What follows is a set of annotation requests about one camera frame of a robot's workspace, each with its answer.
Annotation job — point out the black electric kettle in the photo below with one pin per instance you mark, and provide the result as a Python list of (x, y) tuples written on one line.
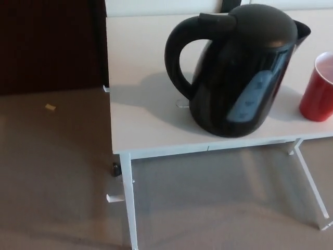
[(234, 78)]

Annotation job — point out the red plastic cup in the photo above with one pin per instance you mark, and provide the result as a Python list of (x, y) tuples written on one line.
[(317, 99)]

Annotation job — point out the small black floor door stop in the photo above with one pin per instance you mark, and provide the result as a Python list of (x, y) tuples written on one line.
[(116, 169)]

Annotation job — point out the white hook on table leg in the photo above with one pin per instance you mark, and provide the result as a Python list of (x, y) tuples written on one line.
[(113, 198)]

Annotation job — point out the yellow tape piece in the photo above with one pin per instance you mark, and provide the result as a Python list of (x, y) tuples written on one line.
[(50, 107)]

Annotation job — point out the dark brown cabinet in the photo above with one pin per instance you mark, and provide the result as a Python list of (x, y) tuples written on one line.
[(52, 47)]

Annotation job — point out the white metal table leg frame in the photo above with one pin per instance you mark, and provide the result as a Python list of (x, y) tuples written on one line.
[(128, 195), (314, 187)]

